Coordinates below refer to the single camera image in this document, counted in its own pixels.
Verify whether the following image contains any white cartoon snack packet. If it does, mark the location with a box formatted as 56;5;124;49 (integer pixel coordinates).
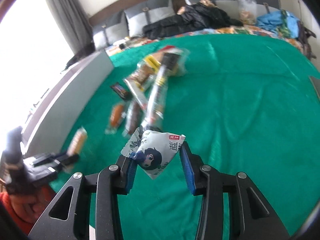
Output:
121;127;185;179

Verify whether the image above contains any brown snack bar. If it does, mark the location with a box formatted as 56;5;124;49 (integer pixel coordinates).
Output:
123;100;142;137

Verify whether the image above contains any long clear snack bar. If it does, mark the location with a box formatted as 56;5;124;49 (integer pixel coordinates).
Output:
141;64;168;131

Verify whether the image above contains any yellow dried tofu packet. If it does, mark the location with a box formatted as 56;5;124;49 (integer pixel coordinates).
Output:
124;52;163;111

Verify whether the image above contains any bread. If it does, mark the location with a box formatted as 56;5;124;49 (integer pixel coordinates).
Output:
145;45;189;76

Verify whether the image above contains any left hand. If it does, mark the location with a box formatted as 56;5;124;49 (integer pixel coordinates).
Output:
1;185;56;235

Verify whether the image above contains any grey white board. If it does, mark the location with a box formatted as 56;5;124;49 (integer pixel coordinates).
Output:
22;51;114;157

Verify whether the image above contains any orange wafer snack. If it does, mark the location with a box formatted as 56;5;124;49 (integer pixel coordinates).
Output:
67;127;87;156

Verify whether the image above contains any orange sausage snack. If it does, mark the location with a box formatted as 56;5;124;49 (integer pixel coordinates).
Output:
105;102;125;134

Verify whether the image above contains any dark chocolate bar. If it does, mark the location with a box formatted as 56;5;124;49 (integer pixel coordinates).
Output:
110;82;132;101

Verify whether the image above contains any grey cushion far left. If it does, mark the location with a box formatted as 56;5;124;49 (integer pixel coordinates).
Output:
92;11;129;50

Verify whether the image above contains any grey curtain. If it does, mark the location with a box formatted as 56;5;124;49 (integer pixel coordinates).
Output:
41;0;94;55

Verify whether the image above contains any grey cushion middle left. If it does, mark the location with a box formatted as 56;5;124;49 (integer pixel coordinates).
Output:
124;0;175;37

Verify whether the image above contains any black jacket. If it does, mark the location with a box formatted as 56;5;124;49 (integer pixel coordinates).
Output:
142;2;243;40

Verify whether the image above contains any blue cloth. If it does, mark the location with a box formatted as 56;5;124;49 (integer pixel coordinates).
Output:
255;9;300;38

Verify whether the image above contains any clear plastic bag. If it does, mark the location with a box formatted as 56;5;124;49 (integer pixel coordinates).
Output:
238;0;257;25

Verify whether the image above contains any dark bag with straps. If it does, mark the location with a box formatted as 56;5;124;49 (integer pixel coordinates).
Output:
297;21;317;60

